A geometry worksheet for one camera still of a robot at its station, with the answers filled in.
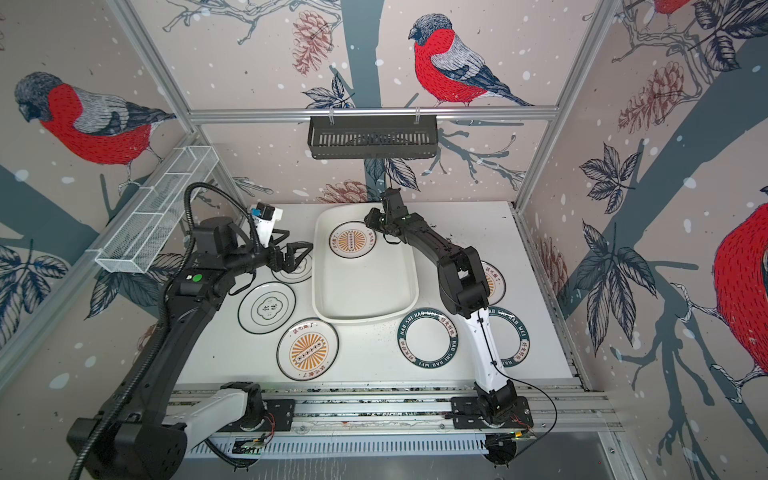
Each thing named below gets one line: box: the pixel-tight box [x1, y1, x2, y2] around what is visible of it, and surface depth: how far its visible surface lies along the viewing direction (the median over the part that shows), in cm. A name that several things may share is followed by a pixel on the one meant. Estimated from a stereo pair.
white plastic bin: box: [312, 203, 419, 325], surface depth 103 cm
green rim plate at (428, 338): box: [397, 308, 459, 369], surface depth 88 cm
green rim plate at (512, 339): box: [488, 306, 531, 367], surface depth 87 cm
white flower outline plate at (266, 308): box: [237, 281, 297, 335], surface depth 94 cm
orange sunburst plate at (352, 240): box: [328, 220, 377, 259], surface depth 112 cm
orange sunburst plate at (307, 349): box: [276, 318, 340, 381], surface depth 86 cm
